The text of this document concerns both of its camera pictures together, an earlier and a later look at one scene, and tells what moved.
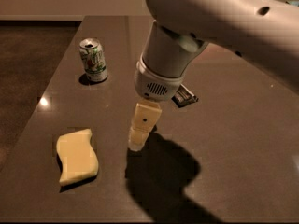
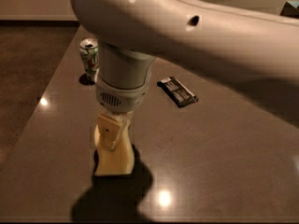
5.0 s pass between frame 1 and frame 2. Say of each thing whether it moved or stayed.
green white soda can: stayed
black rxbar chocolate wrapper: stayed
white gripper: moved
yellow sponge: moved
